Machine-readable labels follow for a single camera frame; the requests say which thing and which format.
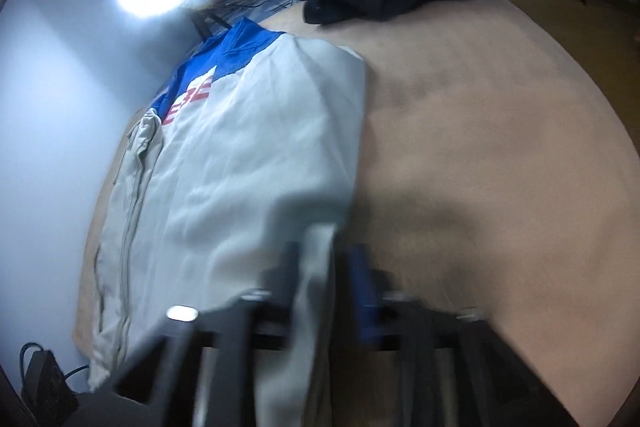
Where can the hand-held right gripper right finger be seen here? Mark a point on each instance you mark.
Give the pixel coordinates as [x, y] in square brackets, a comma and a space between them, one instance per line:
[365, 302]

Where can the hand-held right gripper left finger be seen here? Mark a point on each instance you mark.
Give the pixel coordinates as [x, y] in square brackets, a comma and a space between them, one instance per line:
[285, 277]

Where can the grey and blue jacket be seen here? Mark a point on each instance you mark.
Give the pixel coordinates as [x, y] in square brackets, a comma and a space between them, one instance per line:
[240, 167]

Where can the black power adapter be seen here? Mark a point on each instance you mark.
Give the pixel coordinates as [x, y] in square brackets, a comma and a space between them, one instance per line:
[47, 382]

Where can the black tripod stand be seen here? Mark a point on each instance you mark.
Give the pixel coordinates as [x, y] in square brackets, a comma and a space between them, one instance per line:
[210, 23]

